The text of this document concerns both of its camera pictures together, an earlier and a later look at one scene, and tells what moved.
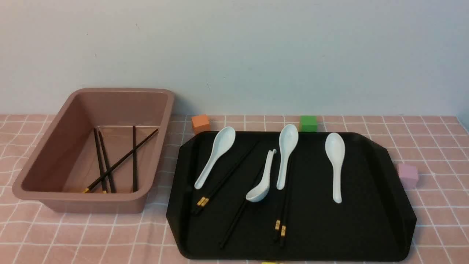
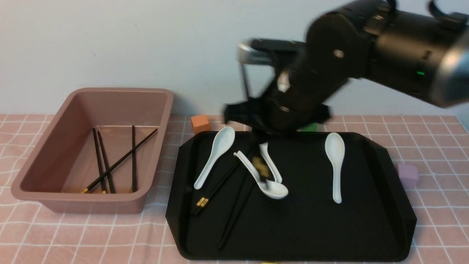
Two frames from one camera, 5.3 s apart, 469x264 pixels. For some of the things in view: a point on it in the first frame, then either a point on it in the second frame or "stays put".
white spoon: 288,137 -> 263,147
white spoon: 223,140 stays put
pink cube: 408,175 stays put
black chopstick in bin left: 104,181 stays put
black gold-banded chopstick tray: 281,212 -> 261,166
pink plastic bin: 102,153 stays put
